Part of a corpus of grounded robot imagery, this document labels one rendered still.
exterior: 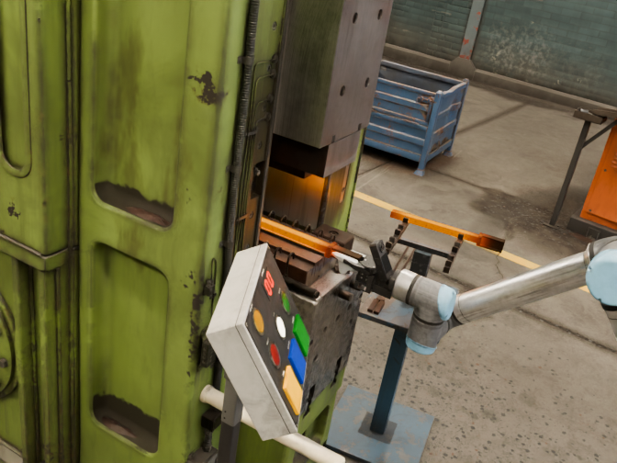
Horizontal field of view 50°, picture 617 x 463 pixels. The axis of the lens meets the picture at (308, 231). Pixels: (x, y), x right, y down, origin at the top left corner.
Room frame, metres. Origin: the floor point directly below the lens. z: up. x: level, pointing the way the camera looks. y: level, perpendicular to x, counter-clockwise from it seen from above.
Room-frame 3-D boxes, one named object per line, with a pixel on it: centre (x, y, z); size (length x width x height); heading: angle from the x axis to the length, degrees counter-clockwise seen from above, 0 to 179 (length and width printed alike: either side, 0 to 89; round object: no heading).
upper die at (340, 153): (1.84, 0.13, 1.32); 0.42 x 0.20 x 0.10; 65
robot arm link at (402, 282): (1.67, -0.30, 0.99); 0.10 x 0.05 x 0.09; 155
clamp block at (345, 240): (1.94, -0.08, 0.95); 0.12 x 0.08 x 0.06; 65
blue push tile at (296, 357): (1.21, -0.02, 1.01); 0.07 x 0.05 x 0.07; 0
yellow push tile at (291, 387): (1.11, -0.02, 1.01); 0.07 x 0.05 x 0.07; 0
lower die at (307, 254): (1.84, 0.13, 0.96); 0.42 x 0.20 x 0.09; 65
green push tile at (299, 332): (1.31, -0.02, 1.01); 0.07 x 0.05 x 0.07; 0
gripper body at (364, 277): (1.70, -0.22, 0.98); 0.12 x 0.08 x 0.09; 65
